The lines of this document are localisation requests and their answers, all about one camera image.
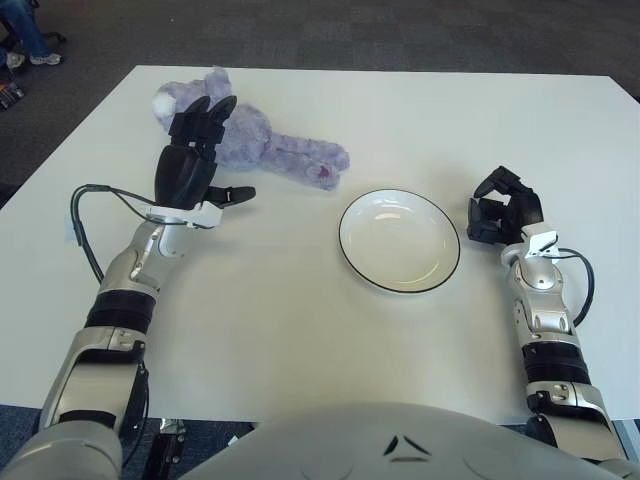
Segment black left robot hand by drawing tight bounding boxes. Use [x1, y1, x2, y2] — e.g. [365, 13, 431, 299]
[153, 95, 257, 210]

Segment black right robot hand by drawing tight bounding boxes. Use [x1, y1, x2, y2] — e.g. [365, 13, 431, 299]
[467, 165, 545, 246]

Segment purple plush bear doll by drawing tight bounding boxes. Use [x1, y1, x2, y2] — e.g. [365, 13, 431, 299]
[151, 68, 351, 192]

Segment white plate with black rim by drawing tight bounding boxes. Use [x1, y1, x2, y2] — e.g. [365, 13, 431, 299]
[338, 188, 462, 296]

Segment person's leg in jeans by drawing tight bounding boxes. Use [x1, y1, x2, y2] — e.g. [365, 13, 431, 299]
[0, 0, 51, 59]

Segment silver robot torso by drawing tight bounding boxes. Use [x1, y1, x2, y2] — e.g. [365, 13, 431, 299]
[172, 399, 640, 480]

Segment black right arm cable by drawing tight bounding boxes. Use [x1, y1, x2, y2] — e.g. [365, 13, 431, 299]
[554, 247, 597, 326]

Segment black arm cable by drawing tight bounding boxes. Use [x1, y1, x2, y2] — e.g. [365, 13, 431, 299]
[554, 247, 597, 326]
[69, 183, 166, 286]

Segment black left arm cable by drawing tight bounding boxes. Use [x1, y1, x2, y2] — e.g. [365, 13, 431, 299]
[69, 183, 166, 286]

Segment pale blue cable tag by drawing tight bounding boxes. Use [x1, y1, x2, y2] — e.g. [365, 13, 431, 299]
[63, 216, 85, 247]

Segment dark frame under table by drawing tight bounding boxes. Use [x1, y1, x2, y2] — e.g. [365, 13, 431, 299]
[144, 417, 189, 480]

